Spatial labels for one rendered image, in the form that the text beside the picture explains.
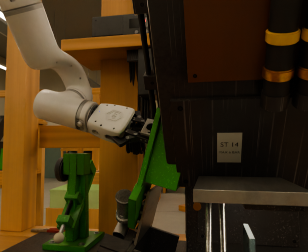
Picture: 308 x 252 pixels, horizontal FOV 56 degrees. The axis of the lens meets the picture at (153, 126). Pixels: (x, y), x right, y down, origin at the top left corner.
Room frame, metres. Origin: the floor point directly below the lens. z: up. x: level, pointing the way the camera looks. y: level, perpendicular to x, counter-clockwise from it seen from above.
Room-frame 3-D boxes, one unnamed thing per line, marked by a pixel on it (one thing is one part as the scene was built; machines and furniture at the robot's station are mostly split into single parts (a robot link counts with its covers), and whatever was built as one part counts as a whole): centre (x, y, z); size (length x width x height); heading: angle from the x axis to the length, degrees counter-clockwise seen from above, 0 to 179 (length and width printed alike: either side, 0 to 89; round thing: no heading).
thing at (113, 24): (0.98, 0.13, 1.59); 0.15 x 0.07 x 0.07; 79
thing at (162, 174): (0.66, -0.03, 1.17); 0.13 x 0.12 x 0.20; 79
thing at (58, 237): (0.82, 0.25, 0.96); 0.06 x 0.03 x 0.06; 169
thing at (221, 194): (0.59, -0.17, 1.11); 0.39 x 0.16 x 0.03; 169
